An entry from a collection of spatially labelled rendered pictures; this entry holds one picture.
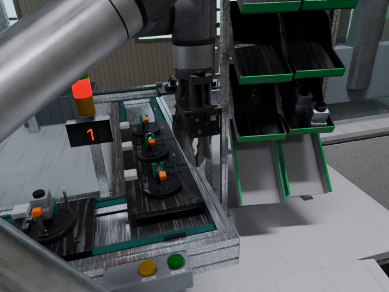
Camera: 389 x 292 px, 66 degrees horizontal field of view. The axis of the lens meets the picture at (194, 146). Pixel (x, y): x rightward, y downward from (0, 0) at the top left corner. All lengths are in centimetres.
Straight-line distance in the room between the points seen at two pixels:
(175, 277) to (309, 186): 49
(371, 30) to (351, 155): 66
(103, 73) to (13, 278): 418
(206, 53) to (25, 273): 42
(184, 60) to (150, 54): 390
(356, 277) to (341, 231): 18
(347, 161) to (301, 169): 92
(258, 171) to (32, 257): 66
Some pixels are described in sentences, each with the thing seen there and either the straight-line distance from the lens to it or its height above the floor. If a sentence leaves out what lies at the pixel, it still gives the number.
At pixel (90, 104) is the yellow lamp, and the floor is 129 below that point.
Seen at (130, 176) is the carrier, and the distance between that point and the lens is 109.
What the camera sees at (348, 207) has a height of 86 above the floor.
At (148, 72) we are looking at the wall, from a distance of 446.
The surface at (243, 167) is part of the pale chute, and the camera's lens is 93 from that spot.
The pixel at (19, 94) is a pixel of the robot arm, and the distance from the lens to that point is 32.
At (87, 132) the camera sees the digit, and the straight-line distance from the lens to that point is 91.
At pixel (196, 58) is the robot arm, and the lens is 51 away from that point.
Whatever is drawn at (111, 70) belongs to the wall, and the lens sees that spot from 453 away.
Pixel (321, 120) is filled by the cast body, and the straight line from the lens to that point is 90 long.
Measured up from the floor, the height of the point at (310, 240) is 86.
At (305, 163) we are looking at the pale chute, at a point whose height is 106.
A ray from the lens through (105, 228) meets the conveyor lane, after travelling 100.
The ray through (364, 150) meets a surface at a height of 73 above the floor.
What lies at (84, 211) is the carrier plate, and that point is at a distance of 100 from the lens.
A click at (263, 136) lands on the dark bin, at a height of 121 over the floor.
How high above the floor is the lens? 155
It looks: 27 degrees down
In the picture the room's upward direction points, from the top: 2 degrees counter-clockwise
